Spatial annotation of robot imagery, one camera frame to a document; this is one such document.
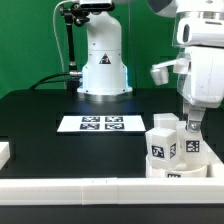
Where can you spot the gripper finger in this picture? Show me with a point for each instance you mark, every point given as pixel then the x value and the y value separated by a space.
pixel 185 110
pixel 195 117

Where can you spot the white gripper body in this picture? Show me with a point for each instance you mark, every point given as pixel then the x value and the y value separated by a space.
pixel 203 85

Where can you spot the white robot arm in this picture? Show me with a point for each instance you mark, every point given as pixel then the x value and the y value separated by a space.
pixel 199 36

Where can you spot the white marker sheet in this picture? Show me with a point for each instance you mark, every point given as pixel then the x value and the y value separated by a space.
pixel 123 123

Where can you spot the white U-shaped wall fence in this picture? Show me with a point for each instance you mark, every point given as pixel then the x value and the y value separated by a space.
pixel 117 190

